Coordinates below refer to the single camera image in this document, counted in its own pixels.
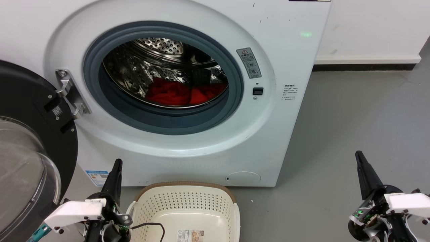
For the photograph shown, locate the paper label with barcode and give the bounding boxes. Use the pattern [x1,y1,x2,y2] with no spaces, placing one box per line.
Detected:
[177,229,205,242]

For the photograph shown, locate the blue energy label sticker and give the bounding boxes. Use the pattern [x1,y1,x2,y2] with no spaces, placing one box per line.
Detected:
[85,170,110,187]

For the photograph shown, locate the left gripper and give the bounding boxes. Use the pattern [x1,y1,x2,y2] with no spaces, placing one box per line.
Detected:
[84,159,132,242]

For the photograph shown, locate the cream perforated laundry basket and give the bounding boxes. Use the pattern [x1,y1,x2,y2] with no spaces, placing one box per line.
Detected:
[126,181,241,242]

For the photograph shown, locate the small printed text label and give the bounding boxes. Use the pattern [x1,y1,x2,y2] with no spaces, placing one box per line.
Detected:
[282,84,298,102]

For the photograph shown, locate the thin black cable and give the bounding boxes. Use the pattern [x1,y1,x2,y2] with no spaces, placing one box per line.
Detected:
[130,223,166,242]

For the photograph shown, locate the red cloth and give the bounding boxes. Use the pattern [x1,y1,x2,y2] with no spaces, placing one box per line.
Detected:
[144,77,228,107]

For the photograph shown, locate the silver metal door hinge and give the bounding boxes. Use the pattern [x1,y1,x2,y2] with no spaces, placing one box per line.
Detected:
[55,69,92,120]

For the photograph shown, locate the stainless steel washing machine drum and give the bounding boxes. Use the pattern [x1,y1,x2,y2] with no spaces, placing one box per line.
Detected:
[102,37,229,109]

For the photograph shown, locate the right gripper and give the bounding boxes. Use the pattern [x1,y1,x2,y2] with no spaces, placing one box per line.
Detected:
[348,151,414,242]

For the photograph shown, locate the white front-load washing machine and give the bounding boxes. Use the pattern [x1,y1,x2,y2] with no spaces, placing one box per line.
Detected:
[0,0,333,187]

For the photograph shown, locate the round drain filter cap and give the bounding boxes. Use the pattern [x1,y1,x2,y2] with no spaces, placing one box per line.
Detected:
[225,171,261,186]

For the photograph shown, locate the grey warning sticker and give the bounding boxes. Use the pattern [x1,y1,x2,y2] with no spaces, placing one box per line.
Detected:
[236,47,262,79]

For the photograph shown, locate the black round washer door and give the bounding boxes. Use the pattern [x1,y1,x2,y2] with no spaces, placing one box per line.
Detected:
[0,60,79,242]

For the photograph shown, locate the grey rubber door gasket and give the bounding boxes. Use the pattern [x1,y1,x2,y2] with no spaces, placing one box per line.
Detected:
[83,21,244,135]

